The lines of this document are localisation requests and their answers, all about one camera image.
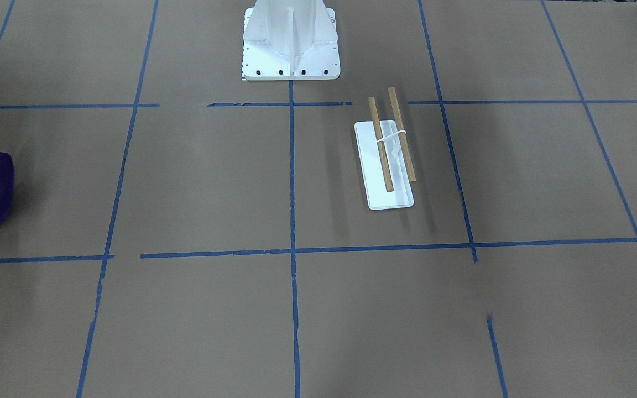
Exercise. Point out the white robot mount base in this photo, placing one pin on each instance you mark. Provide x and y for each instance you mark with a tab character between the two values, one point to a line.
290	40

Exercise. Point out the outer wooden rack rod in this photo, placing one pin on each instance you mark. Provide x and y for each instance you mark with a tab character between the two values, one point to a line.
404	143

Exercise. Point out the wooden rack rod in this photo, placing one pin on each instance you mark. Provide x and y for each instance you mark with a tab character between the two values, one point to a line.
404	143
382	153

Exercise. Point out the white towel rack tray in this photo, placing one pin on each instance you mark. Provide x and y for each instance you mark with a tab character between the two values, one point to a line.
378	199

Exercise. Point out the inner wooden rack rod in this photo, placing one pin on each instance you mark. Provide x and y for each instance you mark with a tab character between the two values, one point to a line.
382	153

